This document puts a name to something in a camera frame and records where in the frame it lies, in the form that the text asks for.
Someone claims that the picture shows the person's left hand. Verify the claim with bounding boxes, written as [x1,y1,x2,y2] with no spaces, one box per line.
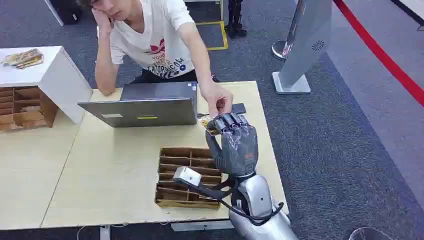
[200,82,234,119]

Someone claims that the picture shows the person's right hand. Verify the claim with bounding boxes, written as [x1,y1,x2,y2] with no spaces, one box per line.
[91,8,116,35]

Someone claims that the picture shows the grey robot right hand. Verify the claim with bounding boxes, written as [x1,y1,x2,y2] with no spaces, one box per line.
[204,112,260,179]

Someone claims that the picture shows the yellow printed card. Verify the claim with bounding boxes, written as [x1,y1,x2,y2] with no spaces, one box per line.
[200,115,220,137]

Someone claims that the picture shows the black box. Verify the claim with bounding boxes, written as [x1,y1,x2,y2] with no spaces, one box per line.
[48,0,84,26]

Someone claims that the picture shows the person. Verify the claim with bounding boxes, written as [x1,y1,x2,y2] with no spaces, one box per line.
[76,0,234,119]

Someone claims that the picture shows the grey laptop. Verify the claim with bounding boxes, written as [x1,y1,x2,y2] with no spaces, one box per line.
[77,81,200,129]

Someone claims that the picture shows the white cabinet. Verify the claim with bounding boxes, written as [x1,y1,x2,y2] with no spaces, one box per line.
[0,45,94,125]

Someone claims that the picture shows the wooden slotted card box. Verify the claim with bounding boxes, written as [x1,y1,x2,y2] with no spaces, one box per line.
[154,147,224,211]

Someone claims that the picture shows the chrome stanchion base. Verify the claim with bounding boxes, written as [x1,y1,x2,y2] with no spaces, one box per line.
[271,39,290,62]

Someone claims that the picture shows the grey kiosk stand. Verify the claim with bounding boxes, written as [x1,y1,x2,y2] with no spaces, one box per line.
[271,0,333,96]

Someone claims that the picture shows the wooden compartment box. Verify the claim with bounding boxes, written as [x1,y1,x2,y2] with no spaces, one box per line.
[0,86,60,133]

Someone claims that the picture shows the clear glass dome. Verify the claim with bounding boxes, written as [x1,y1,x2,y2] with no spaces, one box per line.
[348,226,396,240]

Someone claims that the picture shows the metal desk leg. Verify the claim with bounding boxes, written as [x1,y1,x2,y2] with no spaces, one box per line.
[99,224,112,240]

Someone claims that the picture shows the red barrier belt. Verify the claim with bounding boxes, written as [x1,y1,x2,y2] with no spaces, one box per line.
[332,0,424,108]

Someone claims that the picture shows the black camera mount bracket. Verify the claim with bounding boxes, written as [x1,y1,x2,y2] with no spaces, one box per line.
[172,177,239,202]

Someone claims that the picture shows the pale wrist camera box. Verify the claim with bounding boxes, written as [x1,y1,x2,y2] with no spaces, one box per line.
[172,166,202,188]

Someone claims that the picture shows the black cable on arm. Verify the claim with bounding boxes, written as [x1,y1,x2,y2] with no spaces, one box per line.
[216,195,285,227]

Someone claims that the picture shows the metal desk bracket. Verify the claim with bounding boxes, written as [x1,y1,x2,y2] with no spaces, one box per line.
[170,220,235,232]

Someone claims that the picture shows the white cable under desk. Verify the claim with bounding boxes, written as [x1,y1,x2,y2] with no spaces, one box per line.
[76,222,131,240]

